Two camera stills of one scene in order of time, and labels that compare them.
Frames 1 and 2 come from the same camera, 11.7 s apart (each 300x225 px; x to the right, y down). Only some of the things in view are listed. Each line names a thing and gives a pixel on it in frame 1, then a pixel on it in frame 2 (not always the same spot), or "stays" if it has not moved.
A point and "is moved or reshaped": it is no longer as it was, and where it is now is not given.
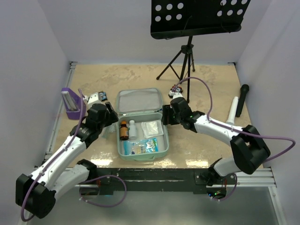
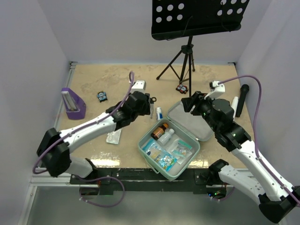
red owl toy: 178,88 to 182,88
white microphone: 232,115 stays
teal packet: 112,128 is moved or reshaped
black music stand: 177,18 stays
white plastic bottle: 132,130 to 163,139
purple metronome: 72,103 stays
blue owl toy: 102,95 stays
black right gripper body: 173,118 to 203,107
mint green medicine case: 140,133 to 171,145
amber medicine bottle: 124,132 to 159,131
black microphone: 244,88 stays
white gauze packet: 152,129 to 177,150
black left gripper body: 110,118 to 145,110
